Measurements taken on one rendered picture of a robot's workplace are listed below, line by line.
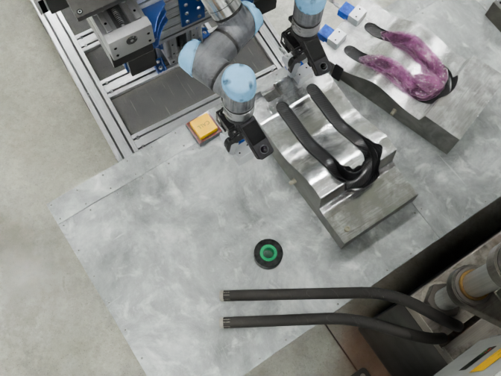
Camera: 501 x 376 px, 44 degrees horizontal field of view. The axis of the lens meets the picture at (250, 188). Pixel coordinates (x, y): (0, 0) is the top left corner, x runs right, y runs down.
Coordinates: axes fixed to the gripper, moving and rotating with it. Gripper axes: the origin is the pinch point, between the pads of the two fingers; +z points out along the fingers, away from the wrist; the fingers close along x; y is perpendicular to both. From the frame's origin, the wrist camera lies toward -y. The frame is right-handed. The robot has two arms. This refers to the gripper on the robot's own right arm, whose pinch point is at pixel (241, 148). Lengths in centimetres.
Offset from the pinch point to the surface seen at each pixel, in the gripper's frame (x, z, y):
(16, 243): 77, 95, 48
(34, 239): 70, 95, 46
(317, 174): -13.3, 1.9, -16.7
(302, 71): -28.9, 3.3, 11.9
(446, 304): -22, 6, -63
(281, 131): -13.9, 6.5, 0.5
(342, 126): -29.6, 6.6, -7.7
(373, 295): -6, 3, -51
